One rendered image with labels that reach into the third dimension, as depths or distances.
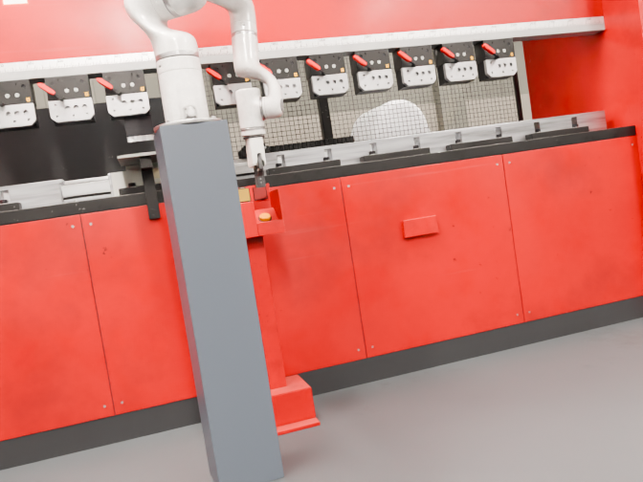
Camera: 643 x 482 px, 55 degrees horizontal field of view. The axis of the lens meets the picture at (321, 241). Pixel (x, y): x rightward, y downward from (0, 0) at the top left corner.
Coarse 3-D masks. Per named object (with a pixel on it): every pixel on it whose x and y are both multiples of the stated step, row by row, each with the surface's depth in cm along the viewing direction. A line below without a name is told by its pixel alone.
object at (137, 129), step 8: (128, 120) 235; (136, 120) 235; (144, 120) 236; (128, 128) 235; (136, 128) 235; (144, 128) 236; (152, 128) 237; (128, 136) 235; (136, 136) 236; (144, 136) 237; (152, 136) 238
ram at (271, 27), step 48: (0, 0) 219; (48, 0) 224; (96, 0) 228; (288, 0) 248; (336, 0) 253; (384, 0) 259; (432, 0) 265; (480, 0) 271; (528, 0) 277; (576, 0) 284; (0, 48) 220; (48, 48) 224; (96, 48) 228; (144, 48) 233; (336, 48) 253; (384, 48) 259; (432, 48) 272
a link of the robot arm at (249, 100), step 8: (248, 88) 206; (256, 88) 208; (240, 96) 207; (248, 96) 206; (256, 96) 207; (240, 104) 207; (248, 104) 206; (256, 104) 207; (240, 112) 208; (248, 112) 207; (256, 112) 207; (240, 120) 209; (248, 120) 207; (256, 120) 208; (240, 128) 210
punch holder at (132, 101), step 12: (108, 72) 230; (120, 72) 231; (132, 72) 232; (120, 84) 231; (132, 84) 232; (144, 84) 233; (108, 96) 229; (120, 96) 230; (132, 96) 232; (144, 96) 233; (108, 108) 229; (120, 108) 230; (132, 108) 232; (144, 108) 233
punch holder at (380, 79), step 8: (352, 56) 259; (360, 56) 256; (368, 56) 257; (376, 56) 258; (384, 56) 259; (352, 64) 260; (368, 64) 257; (376, 64) 258; (384, 64) 259; (352, 72) 261; (360, 72) 256; (368, 72) 257; (376, 72) 258; (384, 72) 259; (360, 80) 256; (368, 80) 257; (376, 80) 258; (384, 80) 259; (392, 80) 260; (360, 88) 258; (368, 88) 257; (376, 88) 258; (384, 88) 259
